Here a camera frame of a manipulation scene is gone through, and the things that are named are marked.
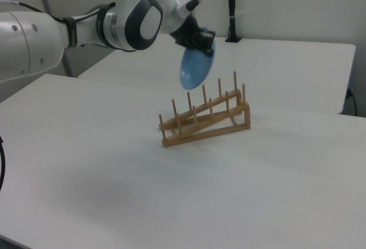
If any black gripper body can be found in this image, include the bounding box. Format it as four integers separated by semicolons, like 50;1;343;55
169;14;204;52

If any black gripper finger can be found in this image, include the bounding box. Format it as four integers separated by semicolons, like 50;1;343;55
198;29;216;43
199;42;214;57

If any blue round plate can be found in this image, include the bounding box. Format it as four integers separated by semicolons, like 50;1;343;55
179;26;216;90

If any wooden plate rack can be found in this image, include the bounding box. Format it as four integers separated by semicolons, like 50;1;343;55
158;71;252;148

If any black camera pole with base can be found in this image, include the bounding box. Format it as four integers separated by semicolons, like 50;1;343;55
225;0;241;44

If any black cable on robot arm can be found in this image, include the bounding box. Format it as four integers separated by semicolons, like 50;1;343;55
0;0;117;23

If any thick black cable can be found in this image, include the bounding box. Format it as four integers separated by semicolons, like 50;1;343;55
0;135;6;190

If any grey cable at table edge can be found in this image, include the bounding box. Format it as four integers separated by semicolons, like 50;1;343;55
346;88;359;116

